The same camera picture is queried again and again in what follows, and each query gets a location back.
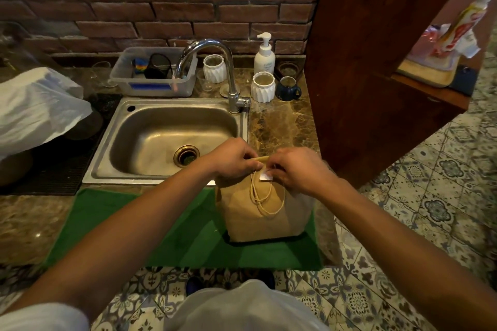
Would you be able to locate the person's left hand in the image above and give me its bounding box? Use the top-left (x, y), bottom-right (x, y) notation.
top-left (201, 138), bottom-right (265, 185)

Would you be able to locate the pink plastic bag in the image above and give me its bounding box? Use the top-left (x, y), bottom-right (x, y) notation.
top-left (407, 24), bottom-right (453, 68)

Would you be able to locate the person's blue shoe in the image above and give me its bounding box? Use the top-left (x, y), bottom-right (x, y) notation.
top-left (186, 276), bottom-right (204, 297)

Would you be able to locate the black drain mat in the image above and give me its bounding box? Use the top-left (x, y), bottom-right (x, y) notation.
top-left (0, 93), bottom-right (123, 197)

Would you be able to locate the white ribbed cup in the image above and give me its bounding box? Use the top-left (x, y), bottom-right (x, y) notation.
top-left (250, 72), bottom-right (276, 104)
top-left (203, 54), bottom-right (227, 85)

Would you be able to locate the green mat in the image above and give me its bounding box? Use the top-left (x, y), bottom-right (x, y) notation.
top-left (44, 187), bottom-right (324, 272)

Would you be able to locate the stainless steel sink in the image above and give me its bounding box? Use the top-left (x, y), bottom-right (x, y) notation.
top-left (82, 97), bottom-right (249, 186)

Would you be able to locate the squeeze bottle with red label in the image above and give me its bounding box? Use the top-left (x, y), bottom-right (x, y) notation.
top-left (430, 0), bottom-right (497, 60)

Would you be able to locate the black mesh strainer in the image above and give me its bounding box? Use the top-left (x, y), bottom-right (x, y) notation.
top-left (145, 53), bottom-right (173, 80)

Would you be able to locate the dark blue mug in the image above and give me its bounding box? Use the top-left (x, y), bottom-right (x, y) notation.
top-left (276, 76), bottom-right (302, 102)

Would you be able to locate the white pump soap bottle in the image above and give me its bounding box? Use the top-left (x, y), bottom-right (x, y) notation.
top-left (254, 32), bottom-right (276, 76)

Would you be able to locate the person's right forearm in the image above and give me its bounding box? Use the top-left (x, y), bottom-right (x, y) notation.
top-left (322, 181), bottom-right (497, 331)

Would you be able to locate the clear drinking glass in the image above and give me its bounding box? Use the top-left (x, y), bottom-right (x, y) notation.
top-left (91, 61), bottom-right (118, 89)

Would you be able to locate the small clear glass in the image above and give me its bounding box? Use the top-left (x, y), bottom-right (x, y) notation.
top-left (196, 69), bottom-right (214, 92)

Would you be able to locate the beige tray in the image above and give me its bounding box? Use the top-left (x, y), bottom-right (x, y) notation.
top-left (396, 58), bottom-right (459, 88)

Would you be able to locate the person's right hand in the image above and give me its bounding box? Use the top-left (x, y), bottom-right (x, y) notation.
top-left (267, 147), bottom-right (335, 198)

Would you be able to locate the person's left forearm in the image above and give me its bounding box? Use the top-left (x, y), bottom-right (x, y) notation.
top-left (8, 166), bottom-right (218, 321)

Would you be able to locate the white plastic bag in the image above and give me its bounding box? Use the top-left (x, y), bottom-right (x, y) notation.
top-left (0, 66), bottom-right (93, 161)

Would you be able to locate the clear plastic tub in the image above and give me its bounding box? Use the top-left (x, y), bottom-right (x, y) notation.
top-left (109, 46), bottom-right (198, 98)

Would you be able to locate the wooden counter cabinet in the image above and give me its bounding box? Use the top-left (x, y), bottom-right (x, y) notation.
top-left (304, 0), bottom-right (483, 189)

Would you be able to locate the chrome faucet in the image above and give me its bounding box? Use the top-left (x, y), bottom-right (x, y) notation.
top-left (174, 39), bottom-right (251, 114)

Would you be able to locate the person's white shirt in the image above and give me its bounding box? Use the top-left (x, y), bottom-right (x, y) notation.
top-left (0, 279), bottom-right (331, 331)

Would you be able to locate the brown glass bowl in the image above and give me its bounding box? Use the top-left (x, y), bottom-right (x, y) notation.
top-left (276, 61), bottom-right (302, 80)

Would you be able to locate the brown paper bag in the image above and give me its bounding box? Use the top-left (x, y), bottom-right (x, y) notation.
top-left (215, 155), bottom-right (316, 244)

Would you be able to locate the dark blue pouch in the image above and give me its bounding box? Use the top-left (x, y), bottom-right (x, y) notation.
top-left (450, 65), bottom-right (479, 97)

